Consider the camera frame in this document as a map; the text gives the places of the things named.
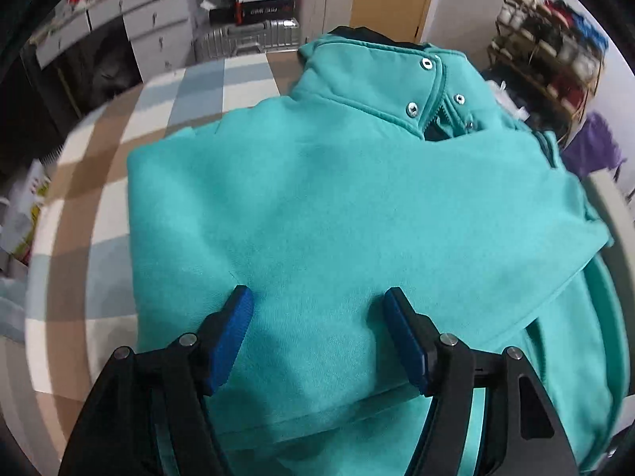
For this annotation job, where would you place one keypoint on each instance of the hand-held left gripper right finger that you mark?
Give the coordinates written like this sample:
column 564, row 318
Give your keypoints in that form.
column 407, row 342

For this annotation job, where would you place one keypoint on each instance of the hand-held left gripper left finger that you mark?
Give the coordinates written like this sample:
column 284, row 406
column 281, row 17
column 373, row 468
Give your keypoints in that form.
column 233, row 337

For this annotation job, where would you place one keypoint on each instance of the teal sweatshirt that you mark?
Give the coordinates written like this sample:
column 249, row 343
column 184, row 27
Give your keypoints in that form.
column 322, row 198

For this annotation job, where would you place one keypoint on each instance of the checkered blanket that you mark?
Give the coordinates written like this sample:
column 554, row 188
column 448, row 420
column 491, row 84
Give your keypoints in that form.
column 99, row 158

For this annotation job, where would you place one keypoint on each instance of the white plastic bag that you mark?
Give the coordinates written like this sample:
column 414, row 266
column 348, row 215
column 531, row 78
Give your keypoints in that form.
column 30, row 193

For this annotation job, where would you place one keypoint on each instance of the purple bag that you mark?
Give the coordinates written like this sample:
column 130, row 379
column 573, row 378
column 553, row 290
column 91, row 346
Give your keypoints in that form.
column 595, row 144

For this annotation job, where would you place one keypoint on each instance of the dark cloth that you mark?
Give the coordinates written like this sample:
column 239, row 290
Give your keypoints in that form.
column 104, row 69

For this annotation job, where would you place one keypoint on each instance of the silver suitcase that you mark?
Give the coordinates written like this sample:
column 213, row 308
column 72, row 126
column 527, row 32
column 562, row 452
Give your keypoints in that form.
column 248, row 37

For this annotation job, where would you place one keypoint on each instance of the wooden shoe rack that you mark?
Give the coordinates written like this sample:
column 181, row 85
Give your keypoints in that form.
column 545, row 59

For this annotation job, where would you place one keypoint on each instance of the white drawer cabinet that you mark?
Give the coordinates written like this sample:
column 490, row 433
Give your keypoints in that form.
column 154, row 20

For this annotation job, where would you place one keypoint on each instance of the black box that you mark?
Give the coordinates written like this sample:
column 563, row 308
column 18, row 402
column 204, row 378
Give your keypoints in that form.
column 258, row 10

